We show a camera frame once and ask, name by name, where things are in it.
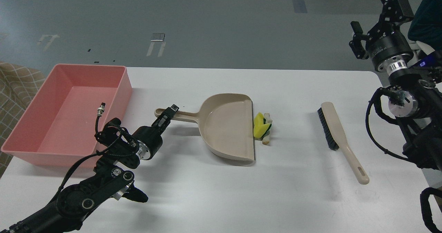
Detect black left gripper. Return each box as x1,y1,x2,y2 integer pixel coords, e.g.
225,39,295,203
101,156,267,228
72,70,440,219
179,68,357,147
132,104,179,160

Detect yellow banana peel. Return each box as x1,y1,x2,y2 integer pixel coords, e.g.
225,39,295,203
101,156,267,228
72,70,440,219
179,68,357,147
253,112,273,139

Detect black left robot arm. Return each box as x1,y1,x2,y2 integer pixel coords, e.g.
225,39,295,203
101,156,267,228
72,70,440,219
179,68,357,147
3,104,179,233

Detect white bread scrap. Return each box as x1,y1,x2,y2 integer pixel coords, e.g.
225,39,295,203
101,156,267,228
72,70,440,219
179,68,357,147
262,113,273,145

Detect pink plastic bin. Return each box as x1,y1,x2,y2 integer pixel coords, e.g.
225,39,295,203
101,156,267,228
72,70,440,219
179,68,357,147
1,64,132,167

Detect person in teal sweater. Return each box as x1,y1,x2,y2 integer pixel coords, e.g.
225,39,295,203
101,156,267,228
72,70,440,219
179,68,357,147
407,0,442,50

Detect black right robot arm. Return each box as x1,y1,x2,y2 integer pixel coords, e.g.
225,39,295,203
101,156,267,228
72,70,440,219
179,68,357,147
349,0,442,171

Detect beige checkered cloth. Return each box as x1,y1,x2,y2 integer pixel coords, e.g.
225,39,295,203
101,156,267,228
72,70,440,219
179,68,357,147
0,61,47,178

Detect beige brush black bristles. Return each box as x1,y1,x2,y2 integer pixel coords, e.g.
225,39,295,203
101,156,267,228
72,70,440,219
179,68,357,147
317,102,370,185

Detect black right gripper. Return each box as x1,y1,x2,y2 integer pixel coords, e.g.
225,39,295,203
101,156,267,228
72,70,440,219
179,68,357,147
349,0,414,73

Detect beige plastic dustpan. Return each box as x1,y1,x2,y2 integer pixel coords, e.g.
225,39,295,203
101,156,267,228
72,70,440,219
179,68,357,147
173,93,256,162

